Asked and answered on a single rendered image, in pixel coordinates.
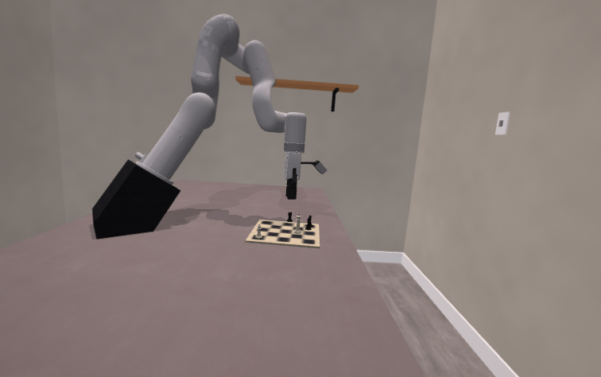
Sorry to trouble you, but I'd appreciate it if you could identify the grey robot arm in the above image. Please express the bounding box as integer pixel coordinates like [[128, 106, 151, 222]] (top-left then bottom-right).
[[135, 14, 307, 185]]

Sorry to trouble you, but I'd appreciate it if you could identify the black and cream chessboard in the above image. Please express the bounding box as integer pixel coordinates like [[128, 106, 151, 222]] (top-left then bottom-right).
[[246, 220, 320, 248]]

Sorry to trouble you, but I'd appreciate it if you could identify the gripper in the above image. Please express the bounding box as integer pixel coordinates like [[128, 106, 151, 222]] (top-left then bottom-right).
[[284, 150, 304, 200]]

